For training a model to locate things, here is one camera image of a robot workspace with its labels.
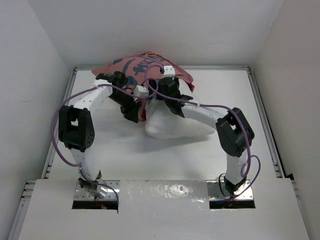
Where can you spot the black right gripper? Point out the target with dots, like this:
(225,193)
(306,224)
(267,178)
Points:
(159,97)

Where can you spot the aluminium table frame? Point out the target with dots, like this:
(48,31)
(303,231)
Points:
(123,151)

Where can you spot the metal base plate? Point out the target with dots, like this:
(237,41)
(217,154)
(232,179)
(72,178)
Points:
(85,192)
(218,192)

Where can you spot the red and pink pillowcase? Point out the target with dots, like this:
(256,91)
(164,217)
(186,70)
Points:
(130,71)

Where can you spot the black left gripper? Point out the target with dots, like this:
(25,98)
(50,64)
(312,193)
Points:
(130,112)

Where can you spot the white front cover board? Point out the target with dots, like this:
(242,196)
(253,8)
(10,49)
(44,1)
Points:
(163,210)

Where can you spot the white pillow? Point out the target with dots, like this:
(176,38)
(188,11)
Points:
(161,123)

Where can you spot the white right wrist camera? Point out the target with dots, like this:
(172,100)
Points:
(168,71)

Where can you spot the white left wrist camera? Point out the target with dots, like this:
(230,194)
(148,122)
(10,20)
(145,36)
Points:
(140,91)

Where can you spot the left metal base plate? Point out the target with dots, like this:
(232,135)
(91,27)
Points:
(85,192)

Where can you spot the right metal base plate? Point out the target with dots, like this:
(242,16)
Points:
(218,192)

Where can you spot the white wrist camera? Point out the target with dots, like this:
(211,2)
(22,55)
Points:
(168,71)
(140,91)

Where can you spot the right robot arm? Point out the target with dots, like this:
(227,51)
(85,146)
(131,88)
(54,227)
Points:
(234,132)

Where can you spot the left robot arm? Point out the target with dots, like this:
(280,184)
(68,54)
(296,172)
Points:
(76,128)

